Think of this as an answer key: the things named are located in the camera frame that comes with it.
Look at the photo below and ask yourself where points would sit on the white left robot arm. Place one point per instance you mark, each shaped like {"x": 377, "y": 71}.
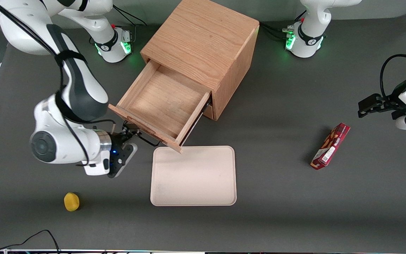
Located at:
{"x": 312, "y": 21}

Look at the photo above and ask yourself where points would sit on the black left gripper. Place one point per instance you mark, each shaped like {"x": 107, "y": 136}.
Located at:
{"x": 390, "y": 104}

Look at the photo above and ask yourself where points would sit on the red cookie box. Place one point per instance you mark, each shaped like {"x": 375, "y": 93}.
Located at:
{"x": 331, "y": 146}

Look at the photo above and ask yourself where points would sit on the yellow lemon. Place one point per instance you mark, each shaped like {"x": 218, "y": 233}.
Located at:
{"x": 71, "y": 201}

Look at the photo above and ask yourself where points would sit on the wooden drawer with recessed front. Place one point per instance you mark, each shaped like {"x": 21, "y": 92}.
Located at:
{"x": 164, "y": 102}

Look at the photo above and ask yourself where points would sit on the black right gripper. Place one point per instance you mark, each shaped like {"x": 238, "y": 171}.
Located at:
{"x": 117, "y": 142}

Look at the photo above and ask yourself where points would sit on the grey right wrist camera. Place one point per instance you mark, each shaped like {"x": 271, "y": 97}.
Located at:
{"x": 128, "y": 155}

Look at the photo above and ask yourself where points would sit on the cream plastic tray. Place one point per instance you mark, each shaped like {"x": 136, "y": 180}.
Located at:
{"x": 194, "y": 176}

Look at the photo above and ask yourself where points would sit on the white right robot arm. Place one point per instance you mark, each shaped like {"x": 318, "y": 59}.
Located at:
{"x": 83, "y": 88}

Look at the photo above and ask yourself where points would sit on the wooden drawer cabinet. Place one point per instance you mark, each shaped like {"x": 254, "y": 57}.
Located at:
{"x": 203, "y": 38}

